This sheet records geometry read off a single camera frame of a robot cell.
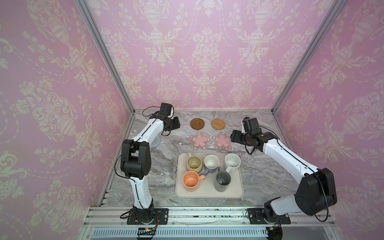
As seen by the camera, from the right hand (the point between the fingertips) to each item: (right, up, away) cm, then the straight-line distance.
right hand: (236, 136), depth 87 cm
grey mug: (-9, -25, -3) cm, 26 cm away
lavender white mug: (-14, -17, +4) cm, 22 cm away
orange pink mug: (-26, -25, -2) cm, 36 cm away
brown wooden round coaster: (-22, +8, +26) cm, 35 cm away
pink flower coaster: (-21, -5, +17) cm, 27 cm away
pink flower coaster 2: (-5, -5, +16) cm, 18 cm away
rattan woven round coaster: (-7, +7, +26) cm, 27 cm away
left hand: (-35, +7, +9) cm, 36 cm away
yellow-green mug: (-25, -17, +4) cm, 31 cm away
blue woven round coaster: (-51, -5, +16) cm, 54 cm away
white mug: (-1, -16, +5) cm, 17 cm away
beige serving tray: (-18, -29, -3) cm, 35 cm away
